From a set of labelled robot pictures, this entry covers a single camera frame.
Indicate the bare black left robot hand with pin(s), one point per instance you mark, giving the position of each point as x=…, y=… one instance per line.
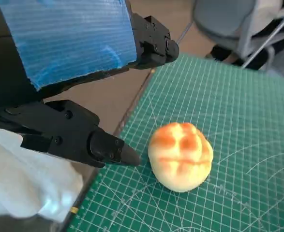
x=59, y=125

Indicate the round pale toy bread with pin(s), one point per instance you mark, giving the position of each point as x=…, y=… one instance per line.
x=180, y=159

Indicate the person in light clothing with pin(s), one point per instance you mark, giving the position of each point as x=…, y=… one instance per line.
x=23, y=181

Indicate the green cutting mat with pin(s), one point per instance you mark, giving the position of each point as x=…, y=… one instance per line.
x=228, y=108

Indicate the grey office chair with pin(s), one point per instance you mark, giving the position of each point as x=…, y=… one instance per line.
x=216, y=19

